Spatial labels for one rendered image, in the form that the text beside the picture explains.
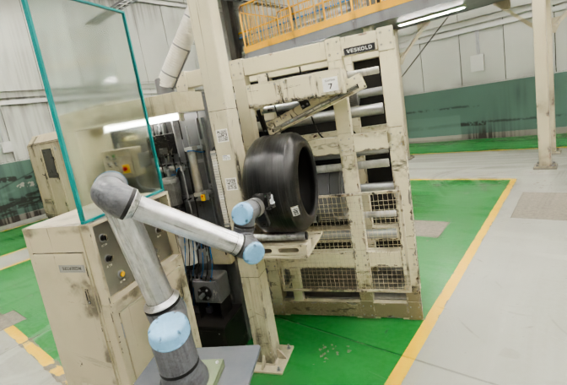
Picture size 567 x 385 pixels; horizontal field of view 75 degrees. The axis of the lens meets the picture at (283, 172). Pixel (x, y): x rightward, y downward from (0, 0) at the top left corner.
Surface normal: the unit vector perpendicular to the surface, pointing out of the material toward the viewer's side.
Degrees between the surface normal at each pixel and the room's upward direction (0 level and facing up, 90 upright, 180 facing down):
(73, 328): 90
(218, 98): 90
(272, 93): 90
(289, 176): 76
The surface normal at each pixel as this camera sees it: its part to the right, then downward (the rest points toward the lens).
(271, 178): -0.34, -0.08
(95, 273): -0.31, 0.21
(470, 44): -0.62, 0.23
